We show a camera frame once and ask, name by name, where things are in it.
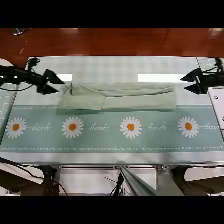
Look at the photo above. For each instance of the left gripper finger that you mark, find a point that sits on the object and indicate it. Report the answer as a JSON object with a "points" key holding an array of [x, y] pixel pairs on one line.
{"points": [[51, 77], [46, 89]]}

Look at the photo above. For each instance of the silver frame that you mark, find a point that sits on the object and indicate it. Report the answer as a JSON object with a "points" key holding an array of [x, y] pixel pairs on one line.
{"points": [[141, 188]]}

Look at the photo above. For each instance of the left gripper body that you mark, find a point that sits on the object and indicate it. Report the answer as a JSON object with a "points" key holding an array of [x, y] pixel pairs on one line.
{"points": [[39, 81]]}

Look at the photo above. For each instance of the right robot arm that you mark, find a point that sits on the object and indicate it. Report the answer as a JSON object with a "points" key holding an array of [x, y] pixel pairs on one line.
{"points": [[216, 80]]}

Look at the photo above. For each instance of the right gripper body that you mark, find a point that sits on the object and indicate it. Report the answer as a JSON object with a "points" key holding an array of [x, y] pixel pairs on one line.
{"points": [[208, 80]]}

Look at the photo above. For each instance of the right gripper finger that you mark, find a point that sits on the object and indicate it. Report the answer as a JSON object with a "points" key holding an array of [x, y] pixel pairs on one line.
{"points": [[197, 89], [196, 76]]}

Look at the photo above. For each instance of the pale green shirt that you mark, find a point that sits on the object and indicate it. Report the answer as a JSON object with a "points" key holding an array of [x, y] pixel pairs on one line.
{"points": [[133, 100]]}

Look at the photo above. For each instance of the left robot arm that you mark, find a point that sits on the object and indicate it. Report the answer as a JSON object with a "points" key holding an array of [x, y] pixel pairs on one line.
{"points": [[16, 76]]}

